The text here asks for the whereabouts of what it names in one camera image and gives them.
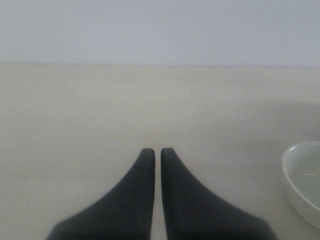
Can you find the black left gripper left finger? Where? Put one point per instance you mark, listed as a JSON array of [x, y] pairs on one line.
[[124, 213]]

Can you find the white ceramic bowl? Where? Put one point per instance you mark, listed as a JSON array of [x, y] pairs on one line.
[[300, 165]]

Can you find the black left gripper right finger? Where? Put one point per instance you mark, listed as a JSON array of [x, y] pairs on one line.
[[193, 212]]

